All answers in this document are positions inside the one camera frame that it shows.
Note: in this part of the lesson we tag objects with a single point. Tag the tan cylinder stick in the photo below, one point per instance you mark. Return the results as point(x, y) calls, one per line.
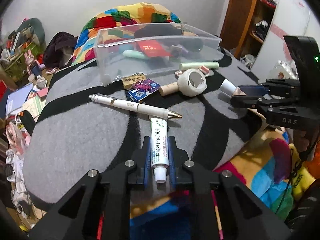
point(168, 89)

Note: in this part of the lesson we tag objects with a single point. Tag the grey green plush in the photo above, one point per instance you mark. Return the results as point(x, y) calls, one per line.
point(33, 29)

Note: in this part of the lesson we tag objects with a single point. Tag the black clothing pile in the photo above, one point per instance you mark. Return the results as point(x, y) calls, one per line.
point(152, 30)

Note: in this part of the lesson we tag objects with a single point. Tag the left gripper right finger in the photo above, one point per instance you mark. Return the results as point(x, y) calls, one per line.
point(179, 177)

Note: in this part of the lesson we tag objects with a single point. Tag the colourful patchwork quilt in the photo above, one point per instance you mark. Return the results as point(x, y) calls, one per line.
point(119, 16)

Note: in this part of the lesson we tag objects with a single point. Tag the grey black blanket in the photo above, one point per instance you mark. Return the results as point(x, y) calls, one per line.
point(74, 135)

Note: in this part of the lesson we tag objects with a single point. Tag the braided rope toy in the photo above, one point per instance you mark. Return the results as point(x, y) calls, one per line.
point(203, 69)

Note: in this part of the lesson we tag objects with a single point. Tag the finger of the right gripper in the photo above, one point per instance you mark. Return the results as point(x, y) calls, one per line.
point(252, 89)
point(261, 103)

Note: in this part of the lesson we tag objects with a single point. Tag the white tape roll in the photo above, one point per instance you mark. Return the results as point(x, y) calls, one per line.
point(192, 83)

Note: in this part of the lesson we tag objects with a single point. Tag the red cigarette box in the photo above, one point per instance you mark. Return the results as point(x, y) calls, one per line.
point(152, 48)

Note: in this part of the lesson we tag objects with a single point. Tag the white ointment tube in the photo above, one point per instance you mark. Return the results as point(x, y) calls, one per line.
point(159, 149)

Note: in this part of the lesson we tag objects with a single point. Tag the white gold pen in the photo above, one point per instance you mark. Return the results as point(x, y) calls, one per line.
point(141, 108)

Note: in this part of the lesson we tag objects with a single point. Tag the wooden wardrobe shelf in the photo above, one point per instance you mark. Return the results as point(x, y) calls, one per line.
point(246, 25)

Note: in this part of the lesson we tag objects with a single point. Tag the dark purple clothing pile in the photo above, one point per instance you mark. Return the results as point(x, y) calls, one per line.
point(53, 56)

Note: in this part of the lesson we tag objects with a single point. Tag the blue purple packet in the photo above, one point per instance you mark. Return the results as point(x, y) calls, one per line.
point(141, 90)

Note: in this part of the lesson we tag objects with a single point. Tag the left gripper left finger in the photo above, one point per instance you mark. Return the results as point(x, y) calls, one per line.
point(139, 178)

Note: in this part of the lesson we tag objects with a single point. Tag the blue notebook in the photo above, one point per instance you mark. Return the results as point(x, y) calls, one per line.
point(16, 99)

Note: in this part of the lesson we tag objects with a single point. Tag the teal tube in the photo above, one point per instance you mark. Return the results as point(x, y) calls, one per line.
point(133, 54)

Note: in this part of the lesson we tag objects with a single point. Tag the clear plastic storage bin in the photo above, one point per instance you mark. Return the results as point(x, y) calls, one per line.
point(113, 66)

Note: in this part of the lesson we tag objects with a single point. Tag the tan eraser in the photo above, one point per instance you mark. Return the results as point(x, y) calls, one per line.
point(129, 81)

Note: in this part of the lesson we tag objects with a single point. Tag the light green roll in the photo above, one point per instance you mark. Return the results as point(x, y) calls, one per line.
point(197, 65)

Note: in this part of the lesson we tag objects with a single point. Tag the rabbit figurine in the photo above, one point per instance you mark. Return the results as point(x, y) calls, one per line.
point(33, 66)

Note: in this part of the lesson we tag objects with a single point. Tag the pink cosmetic tube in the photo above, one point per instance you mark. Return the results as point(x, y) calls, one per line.
point(231, 90)

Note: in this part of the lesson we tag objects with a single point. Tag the green clutter basket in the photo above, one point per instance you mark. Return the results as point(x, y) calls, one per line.
point(17, 63)

